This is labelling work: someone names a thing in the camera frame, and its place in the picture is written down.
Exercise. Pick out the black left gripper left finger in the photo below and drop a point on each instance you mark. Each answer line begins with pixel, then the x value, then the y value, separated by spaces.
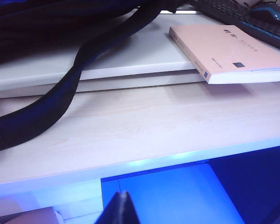
pixel 112 212

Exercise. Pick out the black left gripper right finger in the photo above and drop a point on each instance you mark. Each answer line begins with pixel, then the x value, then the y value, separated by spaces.
pixel 130 212

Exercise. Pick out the black backpack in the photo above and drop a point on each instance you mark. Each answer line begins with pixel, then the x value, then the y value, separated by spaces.
pixel 25 23

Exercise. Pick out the white desk riser stand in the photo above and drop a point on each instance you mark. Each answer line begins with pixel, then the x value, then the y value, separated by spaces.
pixel 142 53

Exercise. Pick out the black keyboard with blue trim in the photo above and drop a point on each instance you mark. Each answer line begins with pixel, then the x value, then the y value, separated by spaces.
pixel 266 30

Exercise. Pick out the blue and black computer mouse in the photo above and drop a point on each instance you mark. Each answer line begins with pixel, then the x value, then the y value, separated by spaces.
pixel 270 11

